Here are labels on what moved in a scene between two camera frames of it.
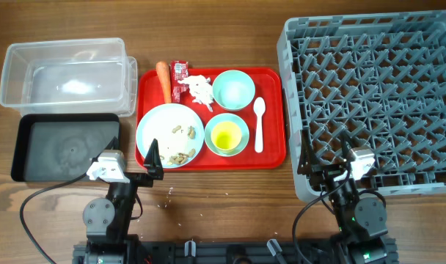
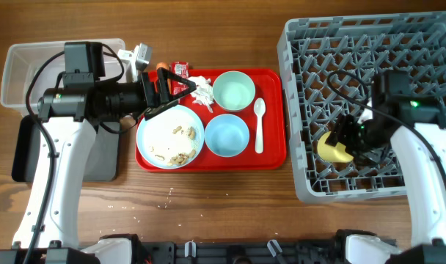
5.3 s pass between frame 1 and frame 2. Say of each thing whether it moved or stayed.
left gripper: moved
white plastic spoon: stayed
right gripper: moved
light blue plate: stayed
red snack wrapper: stayed
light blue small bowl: stayed
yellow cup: moved
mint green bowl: stayed
